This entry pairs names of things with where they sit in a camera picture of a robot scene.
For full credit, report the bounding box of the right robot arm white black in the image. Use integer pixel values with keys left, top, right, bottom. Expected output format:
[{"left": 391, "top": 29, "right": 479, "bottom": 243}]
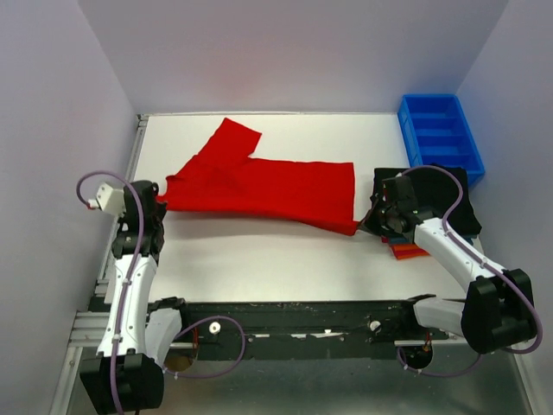
[{"left": 359, "top": 173, "right": 543, "bottom": 354}]

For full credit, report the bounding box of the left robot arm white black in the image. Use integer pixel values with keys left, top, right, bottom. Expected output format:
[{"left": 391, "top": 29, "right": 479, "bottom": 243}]
[{"left": 79, "top": 181, "right": 192, "bottom": 414}]

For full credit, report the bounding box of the black folded t shirt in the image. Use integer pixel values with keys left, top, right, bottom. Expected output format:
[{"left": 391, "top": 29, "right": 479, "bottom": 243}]
[{"left": 371, "top": 166, "right": 482, "bottom": 237}]

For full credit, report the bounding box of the blue plastic bin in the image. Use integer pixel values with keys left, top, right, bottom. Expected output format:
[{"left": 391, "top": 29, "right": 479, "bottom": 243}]
[{"left": 397, "top": 94, "right": 485, "bottom": 188}]

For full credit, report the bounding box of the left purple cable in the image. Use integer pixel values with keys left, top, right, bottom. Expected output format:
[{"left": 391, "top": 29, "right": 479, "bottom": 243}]
[{"left": 76, "top": 170, "right": 246, "bottom": 415}]

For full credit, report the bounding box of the side aluminium table rail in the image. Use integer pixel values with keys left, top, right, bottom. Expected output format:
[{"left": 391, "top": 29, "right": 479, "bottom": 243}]
[{"left": 94, "top": 114, "right": 149, "bottom": 303}]

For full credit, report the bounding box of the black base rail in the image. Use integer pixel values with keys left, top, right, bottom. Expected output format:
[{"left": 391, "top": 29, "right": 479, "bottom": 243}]
[{"left": 148, "top": 297, "right": 446, "bottom": 361}]

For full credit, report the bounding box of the left aluminium extrusion rail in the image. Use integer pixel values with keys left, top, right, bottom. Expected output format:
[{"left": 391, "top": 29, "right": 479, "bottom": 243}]
[{"left": 68, "top": 311, "right": 109, "bottom": 348}]

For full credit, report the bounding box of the aluminium extrusion rail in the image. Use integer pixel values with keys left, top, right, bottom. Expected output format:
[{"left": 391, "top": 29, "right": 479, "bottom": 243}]
[
  {"left": 395, "top": 336, "right": 529, "bottom": 347},
  {"left": 68, "top": 311, "right": 109, "bottom": 348}
]

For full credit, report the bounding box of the right aluminium extrusion rail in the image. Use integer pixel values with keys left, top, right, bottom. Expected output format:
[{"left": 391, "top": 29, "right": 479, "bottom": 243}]
[{"left": 395, "top": 336, "right": 529, "bottom": 347}]

